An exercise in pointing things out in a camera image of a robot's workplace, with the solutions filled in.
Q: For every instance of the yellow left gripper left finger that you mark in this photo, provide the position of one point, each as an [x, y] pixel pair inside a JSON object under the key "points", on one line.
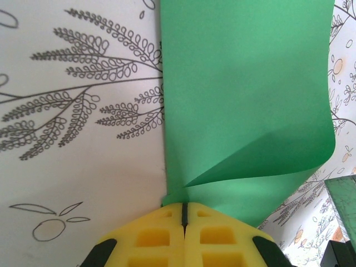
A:
{"points": [[150, 242]]}

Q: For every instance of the green paper sheet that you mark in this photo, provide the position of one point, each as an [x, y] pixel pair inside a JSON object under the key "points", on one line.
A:
{"points": [[236, 83]]}

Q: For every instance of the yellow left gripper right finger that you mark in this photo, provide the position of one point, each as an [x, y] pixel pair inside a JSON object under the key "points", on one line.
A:
{"points": [[219, 242]]}

